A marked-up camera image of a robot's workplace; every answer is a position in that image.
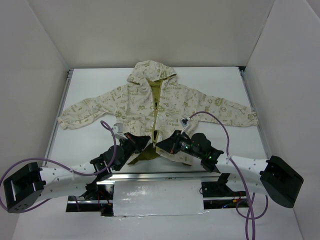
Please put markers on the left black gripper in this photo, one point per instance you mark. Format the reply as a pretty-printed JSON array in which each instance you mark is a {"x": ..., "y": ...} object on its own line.
[{"x": 130, "y": 142}]

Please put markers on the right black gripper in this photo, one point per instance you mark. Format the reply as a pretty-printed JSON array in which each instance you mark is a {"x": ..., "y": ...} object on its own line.
[{"x": 173, "y": 142}]

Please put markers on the cream jacket with green print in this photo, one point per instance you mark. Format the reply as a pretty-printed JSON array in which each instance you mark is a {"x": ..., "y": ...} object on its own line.
[{"x": 152, "y": 103}]

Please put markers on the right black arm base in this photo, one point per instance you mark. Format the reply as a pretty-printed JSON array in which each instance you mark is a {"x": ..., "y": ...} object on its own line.
[{"x": 219, "y": 188}]

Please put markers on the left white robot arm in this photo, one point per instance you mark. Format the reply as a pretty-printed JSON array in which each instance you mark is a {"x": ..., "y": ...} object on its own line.
[{"x": 33, "y": 183}]

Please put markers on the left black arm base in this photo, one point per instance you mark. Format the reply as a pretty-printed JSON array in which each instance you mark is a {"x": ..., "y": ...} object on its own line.
[{"x": 93, "y": 191}]

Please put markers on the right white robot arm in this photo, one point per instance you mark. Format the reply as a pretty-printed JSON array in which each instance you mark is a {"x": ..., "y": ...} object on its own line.
[{"x": 271, "y": 177}]

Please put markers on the silver foil covered panel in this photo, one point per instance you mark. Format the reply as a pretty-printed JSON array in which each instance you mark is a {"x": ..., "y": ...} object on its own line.
[{"x": 157, "y": 198}]

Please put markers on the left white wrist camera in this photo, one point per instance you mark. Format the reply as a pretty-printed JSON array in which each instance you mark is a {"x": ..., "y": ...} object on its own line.
[{"x": 118, "y": 131}]

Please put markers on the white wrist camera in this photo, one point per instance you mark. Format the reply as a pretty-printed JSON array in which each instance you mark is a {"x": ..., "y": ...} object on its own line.
[
  {"x": 187, "y": 125},
  {"x": 118, "y": 131}
]

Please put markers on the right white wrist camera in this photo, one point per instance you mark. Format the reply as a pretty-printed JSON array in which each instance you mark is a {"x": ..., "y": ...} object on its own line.
[{"x": 187, "y": 125}]

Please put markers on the aluminium front rail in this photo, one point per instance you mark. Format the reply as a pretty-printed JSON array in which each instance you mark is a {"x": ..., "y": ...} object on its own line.
[{"x": 165, "y": 176}]

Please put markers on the left aluminium frame rail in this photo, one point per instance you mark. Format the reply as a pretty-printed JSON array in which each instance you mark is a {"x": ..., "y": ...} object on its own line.
[{"x": 59, "y": 111}]

